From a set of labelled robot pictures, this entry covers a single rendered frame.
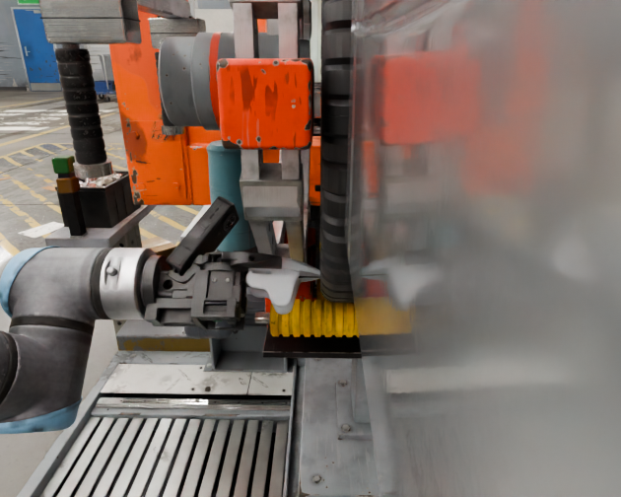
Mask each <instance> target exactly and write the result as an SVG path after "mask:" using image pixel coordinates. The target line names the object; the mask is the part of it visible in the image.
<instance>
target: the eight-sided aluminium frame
mask: <svg viewBox="0 0 621 497"><path fill-rule="evenodd" d="M229 3H230V5H231V8H232V11H233V22H234V39H235V56H236V58H259V47H258V22H257V19H278V26H279V58H300V19H301V18H302V16H303V0H229ZM304 39H307V40H309V41H310V42H311V1H310V0H304ZM240 187H241V200H242V206H243V213H244V218H245V220H246V221H248V222H249V225H250V227H251V230H252V234H253V237H254V240H255V243H256V246H257V249H258V252H259V253H265V254H272V255H278V256H281V257H285V258H290V259H293V260H297V261H300V262H304V263H308V230H309V227H310V225H311V202H310V149H307V150H280V157H279V163H263V150H241V177H240ZM272 221H273V223H272ZM286 231H287V237H288V243H287V244H284V240H285V232H286Z"/></svg>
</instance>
